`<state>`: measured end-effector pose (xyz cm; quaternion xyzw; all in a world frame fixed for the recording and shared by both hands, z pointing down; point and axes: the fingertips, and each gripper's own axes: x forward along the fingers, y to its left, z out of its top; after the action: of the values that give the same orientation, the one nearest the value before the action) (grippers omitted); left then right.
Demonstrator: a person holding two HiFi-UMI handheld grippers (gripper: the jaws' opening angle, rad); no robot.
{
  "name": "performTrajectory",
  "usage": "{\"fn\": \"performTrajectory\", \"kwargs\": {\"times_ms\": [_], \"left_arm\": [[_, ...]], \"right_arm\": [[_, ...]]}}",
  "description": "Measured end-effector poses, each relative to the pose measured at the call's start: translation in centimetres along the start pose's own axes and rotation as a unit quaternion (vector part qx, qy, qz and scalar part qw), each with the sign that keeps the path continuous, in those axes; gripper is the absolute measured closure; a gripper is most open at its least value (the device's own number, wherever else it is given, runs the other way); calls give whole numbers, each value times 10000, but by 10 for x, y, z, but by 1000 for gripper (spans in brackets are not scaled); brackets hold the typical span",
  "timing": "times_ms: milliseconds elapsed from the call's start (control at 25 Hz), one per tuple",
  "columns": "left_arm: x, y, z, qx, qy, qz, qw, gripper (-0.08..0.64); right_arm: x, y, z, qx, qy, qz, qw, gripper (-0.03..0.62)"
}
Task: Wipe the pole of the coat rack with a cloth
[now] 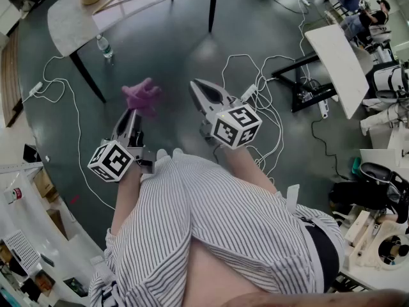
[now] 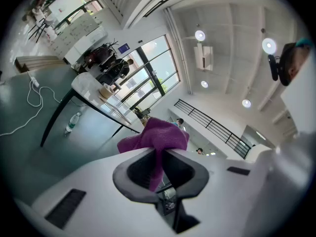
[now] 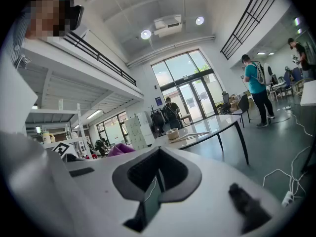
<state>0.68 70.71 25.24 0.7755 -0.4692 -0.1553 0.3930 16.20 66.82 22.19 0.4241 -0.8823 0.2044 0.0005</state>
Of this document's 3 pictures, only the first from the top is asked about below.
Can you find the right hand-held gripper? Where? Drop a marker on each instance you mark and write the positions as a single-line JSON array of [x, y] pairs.
[[234, 126]]

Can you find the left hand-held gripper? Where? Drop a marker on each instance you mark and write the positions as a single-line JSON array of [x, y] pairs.
[[110, 162]]

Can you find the purple cloth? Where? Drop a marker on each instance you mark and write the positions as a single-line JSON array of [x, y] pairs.
[[140, 98]]

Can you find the person's left forearm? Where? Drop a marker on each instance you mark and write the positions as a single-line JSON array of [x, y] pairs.
[[126, 200]]

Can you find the person's right forearm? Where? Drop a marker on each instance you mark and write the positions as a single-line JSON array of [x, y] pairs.
[[249, 168]]

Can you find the white shoe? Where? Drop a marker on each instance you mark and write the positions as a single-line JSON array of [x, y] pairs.
[[178, 153], [162, 154]]

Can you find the white power strip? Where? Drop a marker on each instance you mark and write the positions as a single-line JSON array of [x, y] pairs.
[[304, 0], [323, 109], [35, 88], [249, 92]]

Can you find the clear water bottle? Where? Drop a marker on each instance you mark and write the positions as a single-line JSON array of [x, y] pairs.
[[104, 47]]

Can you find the black tablet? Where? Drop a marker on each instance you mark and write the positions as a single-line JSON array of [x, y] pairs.
[[32, 153]]

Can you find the cardboard box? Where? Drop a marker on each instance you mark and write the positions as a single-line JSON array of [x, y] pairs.
[[59, 224], [44, 184]]

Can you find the striped shirt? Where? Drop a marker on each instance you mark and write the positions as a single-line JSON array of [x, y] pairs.
[[207, 209]]

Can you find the grey marble table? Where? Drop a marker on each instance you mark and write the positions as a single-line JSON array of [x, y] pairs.
[[73, 27]]

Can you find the white metal shelving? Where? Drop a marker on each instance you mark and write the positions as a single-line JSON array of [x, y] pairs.
[[19, 168]]

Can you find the wooden slatted bench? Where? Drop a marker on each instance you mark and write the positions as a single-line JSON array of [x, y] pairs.
[[11, 85]]

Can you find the white red-label bottle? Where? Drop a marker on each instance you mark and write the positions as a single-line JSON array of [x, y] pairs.
[[16, 194]]

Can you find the white table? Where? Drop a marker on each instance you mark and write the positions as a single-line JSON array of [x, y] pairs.
[[338, 69]]

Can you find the white perforated board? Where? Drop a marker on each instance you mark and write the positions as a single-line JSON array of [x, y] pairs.
[[22, 251]]

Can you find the teal plastic item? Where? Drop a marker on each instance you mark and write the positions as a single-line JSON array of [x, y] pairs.
[[356, 166]]

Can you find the black bag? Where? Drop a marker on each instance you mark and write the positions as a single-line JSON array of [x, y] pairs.
[[345, 197]]

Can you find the black and white headset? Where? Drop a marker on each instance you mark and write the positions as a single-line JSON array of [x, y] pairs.
[[377, 174], [388, 77]]

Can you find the black metal frame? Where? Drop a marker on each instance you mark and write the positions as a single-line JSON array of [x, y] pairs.
[[295, 63]]

